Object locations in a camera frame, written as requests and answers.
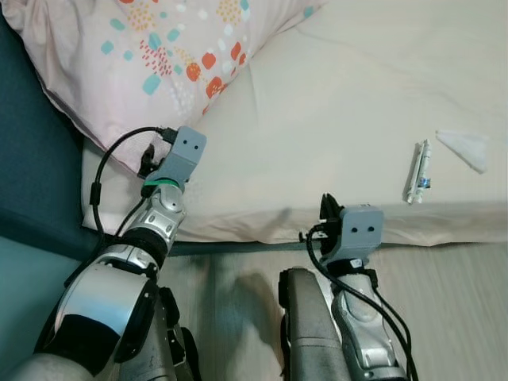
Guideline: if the pink pillow with coloured dots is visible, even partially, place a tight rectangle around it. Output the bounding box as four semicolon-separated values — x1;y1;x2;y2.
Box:
0;0;326;171

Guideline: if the white paper tissue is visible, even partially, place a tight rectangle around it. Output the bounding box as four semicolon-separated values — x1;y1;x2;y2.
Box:
436;129;491;174

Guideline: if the grey right robot leg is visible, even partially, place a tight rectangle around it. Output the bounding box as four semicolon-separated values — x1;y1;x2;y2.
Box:
278;267;350;381

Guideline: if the grey robot leg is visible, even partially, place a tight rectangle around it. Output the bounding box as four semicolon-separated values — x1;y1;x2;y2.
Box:
278;267;350;381
119;286;201;381

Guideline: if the mattress with cream sheet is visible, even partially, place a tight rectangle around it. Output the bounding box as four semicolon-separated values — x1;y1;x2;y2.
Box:
82;0;508;245

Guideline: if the grey left robot leg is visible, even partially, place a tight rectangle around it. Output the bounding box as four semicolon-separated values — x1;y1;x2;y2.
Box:
119;286;201;381

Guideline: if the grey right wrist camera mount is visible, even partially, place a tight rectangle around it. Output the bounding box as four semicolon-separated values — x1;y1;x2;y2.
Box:
337;204;384;263

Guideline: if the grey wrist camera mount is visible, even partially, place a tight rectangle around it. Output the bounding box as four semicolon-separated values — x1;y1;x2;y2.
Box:
337;204;384;263
148;125;207;188

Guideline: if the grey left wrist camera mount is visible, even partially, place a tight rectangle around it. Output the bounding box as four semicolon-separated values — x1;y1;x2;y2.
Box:
148;125;207;188

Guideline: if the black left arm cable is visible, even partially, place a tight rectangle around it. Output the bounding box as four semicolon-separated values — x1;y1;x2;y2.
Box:
91;125;179;233

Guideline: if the teal upholstered bed frame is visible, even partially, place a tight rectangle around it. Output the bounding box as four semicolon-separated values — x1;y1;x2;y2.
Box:
0;16;104;263

